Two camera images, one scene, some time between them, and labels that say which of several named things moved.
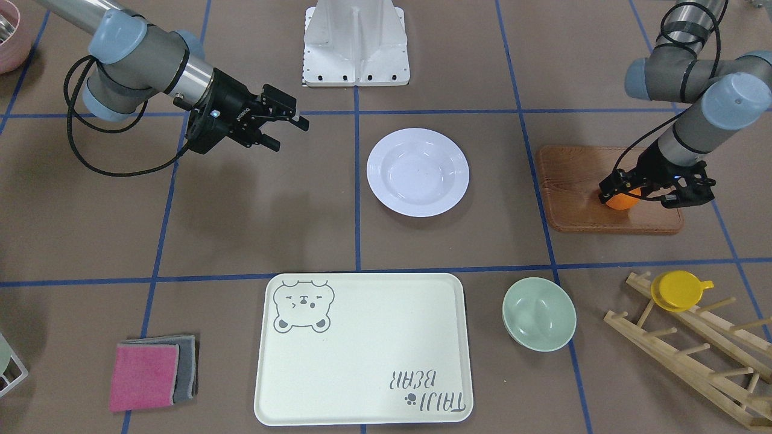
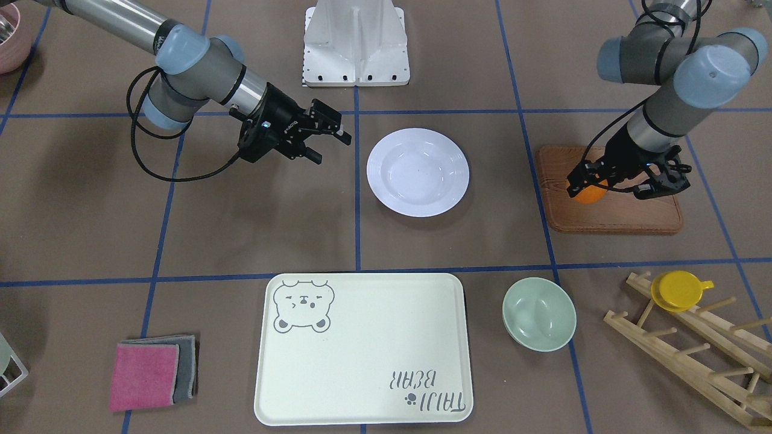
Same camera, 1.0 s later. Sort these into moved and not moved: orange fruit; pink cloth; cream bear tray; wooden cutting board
Moved: orange fruit
Not moved: cream bear tray; wooden cutting board; pink cloth
